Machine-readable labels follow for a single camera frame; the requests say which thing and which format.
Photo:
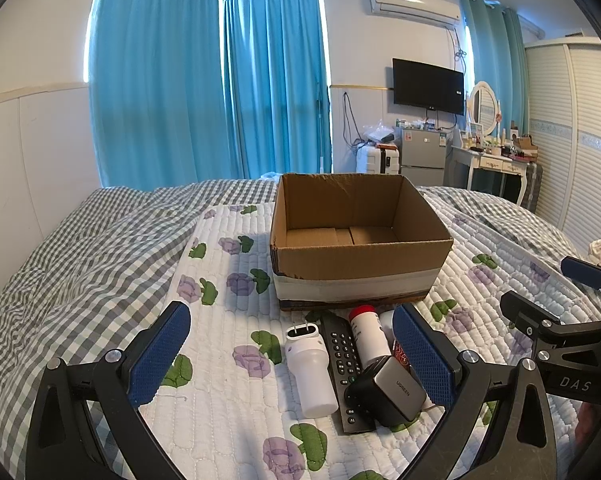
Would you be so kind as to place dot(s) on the blue curtain left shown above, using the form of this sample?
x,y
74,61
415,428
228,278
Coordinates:
x,y
156,93

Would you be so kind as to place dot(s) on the grey checked bed sheet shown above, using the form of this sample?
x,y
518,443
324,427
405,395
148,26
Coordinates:
x,y
98,279

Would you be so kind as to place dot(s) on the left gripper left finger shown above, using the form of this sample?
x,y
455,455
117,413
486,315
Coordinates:
x,y
62,441

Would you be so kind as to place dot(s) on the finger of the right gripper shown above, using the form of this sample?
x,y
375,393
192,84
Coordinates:
x,y
581,271
545,330

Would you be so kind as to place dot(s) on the black grey UGREEN charger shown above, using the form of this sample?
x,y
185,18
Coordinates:
x,y
386,393

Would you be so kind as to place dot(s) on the blue curtain middle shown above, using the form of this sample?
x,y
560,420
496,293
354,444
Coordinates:
x,y
276,89

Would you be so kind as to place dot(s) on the white cylindrical bottle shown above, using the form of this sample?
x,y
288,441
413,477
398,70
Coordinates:
x,y
307,359

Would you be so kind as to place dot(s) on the white suitcase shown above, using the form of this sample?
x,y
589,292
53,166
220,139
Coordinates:
x,y
378,159

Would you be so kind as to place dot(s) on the blue curtain right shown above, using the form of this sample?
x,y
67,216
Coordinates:
x,y
499,56

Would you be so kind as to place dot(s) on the black wall television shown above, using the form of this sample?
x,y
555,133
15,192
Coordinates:
x,y
428,86

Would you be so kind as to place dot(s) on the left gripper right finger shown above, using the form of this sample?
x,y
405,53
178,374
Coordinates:
x,y
519,442

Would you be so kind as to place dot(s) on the grey mini fridge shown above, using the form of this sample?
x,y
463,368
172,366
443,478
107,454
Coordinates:
x,y
422,156

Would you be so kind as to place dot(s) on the floral white quilted mat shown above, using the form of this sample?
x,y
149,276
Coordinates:
x,y
229,406

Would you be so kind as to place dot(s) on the brown cardboard box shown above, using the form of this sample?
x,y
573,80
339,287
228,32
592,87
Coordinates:
x,y
338,240

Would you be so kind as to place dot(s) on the red capped white bottle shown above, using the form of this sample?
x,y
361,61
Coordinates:
x,y
370,339

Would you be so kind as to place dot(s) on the white dressing table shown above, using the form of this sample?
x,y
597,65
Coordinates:
x,y
508,166

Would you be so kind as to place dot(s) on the blue curtain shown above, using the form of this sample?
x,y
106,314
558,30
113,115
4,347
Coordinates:
x,y
276,89
156,93
499,56

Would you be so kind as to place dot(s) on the white air conditioner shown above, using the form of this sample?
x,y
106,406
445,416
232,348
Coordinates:
x,y
438,12

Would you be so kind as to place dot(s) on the white louvred wardrobe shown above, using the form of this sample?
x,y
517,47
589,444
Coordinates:
x,y
564,102

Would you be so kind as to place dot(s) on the black remote control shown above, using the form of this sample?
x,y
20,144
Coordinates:
x,y
344,368

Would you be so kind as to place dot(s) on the oval white mirror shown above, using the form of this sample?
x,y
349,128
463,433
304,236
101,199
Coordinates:
x,y
483,109

